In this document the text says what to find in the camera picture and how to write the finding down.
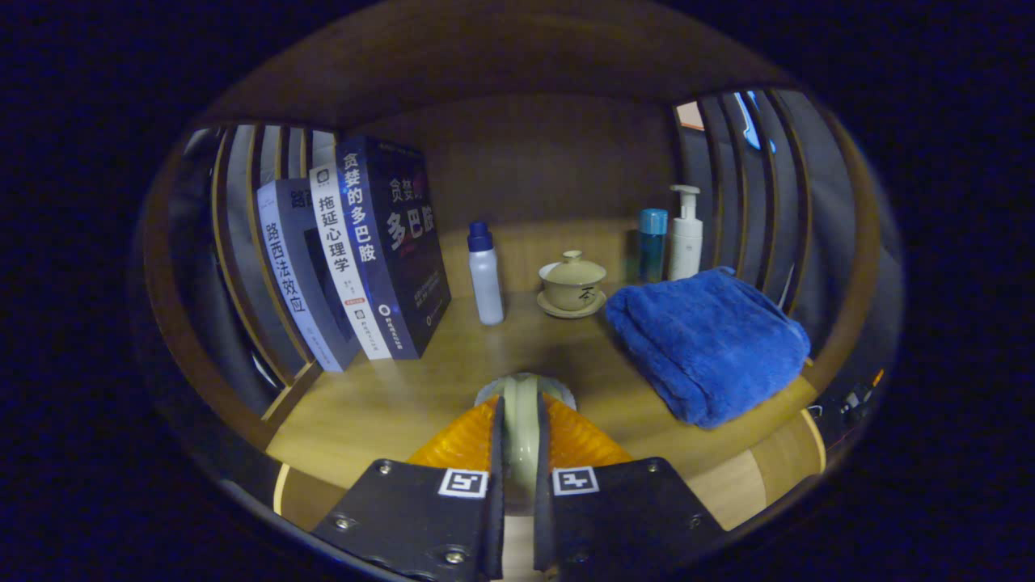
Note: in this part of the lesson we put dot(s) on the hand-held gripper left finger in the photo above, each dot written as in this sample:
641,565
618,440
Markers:
495,525

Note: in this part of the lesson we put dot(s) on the pale blue book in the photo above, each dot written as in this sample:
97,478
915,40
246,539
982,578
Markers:
283,267

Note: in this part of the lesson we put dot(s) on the pale green ceramic holder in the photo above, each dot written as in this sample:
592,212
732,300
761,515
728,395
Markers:
521,436

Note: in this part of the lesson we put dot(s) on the wooden countertop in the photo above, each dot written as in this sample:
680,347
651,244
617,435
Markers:
388,404

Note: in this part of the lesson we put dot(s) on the teal bottle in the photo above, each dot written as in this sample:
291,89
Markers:
652,246

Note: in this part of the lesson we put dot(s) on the white bottle with blue cap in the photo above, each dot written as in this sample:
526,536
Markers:
486,283

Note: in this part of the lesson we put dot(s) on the white spine book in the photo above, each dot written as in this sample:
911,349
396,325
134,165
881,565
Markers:
340,250

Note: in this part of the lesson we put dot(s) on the beige lidded teacup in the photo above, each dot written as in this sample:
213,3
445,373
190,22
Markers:
571,287

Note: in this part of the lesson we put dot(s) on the wooden cabinet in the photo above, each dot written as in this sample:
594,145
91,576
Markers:
485,65

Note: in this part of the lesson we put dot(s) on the white pump bottle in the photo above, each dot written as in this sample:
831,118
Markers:
686,242

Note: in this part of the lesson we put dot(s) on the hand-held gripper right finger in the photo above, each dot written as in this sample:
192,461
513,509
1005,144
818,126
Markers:
542,525

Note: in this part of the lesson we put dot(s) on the dark blue book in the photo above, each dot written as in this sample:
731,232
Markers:
404,242

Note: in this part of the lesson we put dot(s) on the blue folded towel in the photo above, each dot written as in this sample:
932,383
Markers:
711,343

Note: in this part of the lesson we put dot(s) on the black device with orange tip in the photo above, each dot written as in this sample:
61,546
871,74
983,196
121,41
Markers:
849,400

